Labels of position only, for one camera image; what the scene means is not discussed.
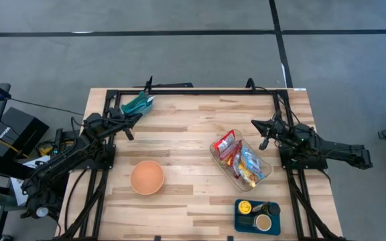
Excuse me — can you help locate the teal tray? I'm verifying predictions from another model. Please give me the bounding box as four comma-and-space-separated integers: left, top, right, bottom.
235, 199, 282, 236

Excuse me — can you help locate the yellow cable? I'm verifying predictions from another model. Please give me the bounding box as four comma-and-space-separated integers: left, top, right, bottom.
0, 139, 31, 160

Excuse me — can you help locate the yellow tape roll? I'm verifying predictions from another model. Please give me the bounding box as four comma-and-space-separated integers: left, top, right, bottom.
38, 144, 54, 157

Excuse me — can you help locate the orange bowl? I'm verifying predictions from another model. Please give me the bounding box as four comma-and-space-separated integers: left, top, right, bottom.
129, 160, 166, 196

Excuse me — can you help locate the black box white lettering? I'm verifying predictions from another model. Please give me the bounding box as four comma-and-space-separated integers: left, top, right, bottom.
0, 106, 50, 158

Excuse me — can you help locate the black flat bar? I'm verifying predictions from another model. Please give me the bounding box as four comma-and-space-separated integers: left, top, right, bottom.
154, 82, 194, 89

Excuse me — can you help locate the thick black cable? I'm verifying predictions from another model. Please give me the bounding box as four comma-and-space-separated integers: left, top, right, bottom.
64, 169, 90, 235

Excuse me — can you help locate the seasoning jar tan lid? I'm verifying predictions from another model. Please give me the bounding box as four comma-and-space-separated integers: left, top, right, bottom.
255, 214, 273, 232

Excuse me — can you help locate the thin black cable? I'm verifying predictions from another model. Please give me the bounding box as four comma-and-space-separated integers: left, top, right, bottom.
10, 97, 85, 116

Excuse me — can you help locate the clear plastic container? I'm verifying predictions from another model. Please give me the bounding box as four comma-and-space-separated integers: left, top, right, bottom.
208, 129, 273, 193

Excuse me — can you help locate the roast beef ramen packet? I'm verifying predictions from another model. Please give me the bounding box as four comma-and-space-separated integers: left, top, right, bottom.
228, 149, 247, 179

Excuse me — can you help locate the small jar yellow lid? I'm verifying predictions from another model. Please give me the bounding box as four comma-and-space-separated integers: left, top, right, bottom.
237, 199, 253, 216

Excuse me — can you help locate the white paper sheet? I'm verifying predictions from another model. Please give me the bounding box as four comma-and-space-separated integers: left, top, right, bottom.
10, 155, 52, 207

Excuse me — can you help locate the teal plastic basket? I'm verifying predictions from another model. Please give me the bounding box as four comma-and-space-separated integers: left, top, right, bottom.
120, 91, 156, 116

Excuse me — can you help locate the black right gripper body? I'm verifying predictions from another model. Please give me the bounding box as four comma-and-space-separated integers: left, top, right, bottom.
259, 115, 301, 151

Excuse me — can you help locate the yellow ramen packet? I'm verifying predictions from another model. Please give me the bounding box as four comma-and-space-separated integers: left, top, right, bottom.
238, 162, 257, 188

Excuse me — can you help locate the dark jar black lid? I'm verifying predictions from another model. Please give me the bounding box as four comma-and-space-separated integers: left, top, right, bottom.
265, 203, 281, 218

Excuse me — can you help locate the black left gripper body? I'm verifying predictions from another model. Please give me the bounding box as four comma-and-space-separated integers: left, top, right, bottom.
107, 106, 137, 141

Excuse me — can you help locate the black aluminium table frame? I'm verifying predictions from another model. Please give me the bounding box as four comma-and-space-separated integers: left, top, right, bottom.
56, 87, 344, 241

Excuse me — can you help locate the blue white snack packet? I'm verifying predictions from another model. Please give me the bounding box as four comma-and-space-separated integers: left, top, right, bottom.
240, 146, 266, 181

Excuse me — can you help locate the pink green ramen packet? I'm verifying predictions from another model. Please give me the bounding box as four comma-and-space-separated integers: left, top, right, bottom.
212, 129, 237, 154

